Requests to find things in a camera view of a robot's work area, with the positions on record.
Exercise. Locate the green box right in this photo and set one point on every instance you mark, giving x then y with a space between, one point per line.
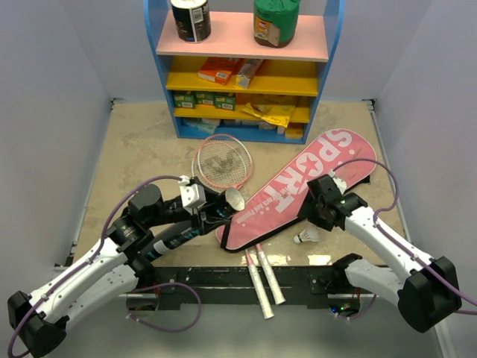
225 100

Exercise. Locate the pink badminton racket lower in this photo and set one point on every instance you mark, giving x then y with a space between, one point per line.
258 285

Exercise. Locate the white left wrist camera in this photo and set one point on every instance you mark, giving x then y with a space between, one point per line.
192 193

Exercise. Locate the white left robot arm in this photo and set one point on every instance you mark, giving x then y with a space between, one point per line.
142 227

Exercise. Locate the green wrapped jar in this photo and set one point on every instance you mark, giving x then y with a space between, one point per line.
275 22

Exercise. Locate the black white can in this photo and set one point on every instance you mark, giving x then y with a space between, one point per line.
192 19

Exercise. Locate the green box left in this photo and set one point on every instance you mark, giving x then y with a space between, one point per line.
184 99

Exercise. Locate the black shuttlecock tube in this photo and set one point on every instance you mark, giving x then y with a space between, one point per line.
182 232

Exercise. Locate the yellow snack bag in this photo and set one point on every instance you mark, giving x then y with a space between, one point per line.
274 114

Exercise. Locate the brown snack packet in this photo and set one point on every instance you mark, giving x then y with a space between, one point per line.
247 72

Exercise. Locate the blue shelf unit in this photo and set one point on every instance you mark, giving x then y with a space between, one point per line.
294 74

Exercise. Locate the orange box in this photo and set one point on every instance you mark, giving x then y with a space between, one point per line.
218 70

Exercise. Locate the teal tissue pack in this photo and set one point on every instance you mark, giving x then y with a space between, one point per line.
207 126

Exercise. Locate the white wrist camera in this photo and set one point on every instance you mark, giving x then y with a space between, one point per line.
340 183
192 193

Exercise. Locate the pink badminton racket upper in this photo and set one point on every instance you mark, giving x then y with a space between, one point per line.
222 161

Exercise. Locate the pink badminton racket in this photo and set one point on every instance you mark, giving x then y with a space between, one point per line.
222 161
258 285

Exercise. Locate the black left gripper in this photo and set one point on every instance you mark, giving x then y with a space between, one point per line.
208 221

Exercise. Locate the green box middle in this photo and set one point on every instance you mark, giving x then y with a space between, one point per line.
205 98

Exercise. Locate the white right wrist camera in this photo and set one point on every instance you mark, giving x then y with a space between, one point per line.
340 183

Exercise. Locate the pink sport racket bag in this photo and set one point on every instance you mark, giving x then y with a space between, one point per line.
276 205

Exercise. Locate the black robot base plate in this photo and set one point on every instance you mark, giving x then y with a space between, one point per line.
307 286

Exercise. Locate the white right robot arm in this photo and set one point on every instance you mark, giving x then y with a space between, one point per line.
423 289

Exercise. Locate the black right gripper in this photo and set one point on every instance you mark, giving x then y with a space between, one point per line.
306 210

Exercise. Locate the white shuttlecock front right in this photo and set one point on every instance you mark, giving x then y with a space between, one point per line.
310 234

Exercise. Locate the green box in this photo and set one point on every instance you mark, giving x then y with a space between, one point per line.
205 98
225 100
184 99

